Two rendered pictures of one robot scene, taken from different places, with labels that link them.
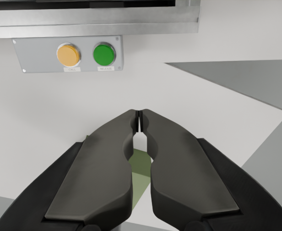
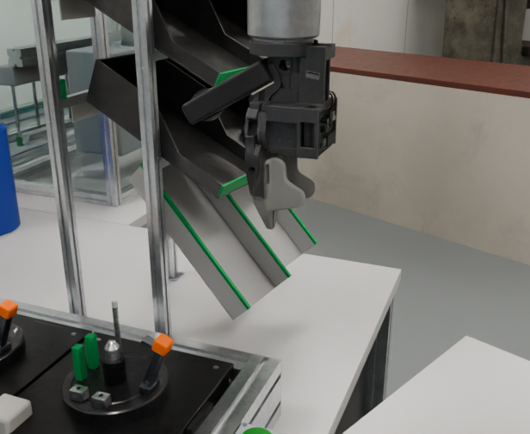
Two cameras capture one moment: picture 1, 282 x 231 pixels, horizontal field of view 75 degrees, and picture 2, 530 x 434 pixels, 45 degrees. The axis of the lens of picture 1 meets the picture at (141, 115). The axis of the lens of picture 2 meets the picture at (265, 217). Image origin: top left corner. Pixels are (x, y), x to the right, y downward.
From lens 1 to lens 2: 0.74 m
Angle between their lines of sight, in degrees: 81
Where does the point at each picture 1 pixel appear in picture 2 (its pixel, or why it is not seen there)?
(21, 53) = not seen: outside the picture
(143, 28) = (247, 398)
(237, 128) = (488, 385)
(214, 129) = (485, 412)
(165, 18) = (248, 378)
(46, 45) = not seen: outside the picture
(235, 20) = (296, 370)
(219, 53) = (335, 388)
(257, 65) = not seen: outside the picture
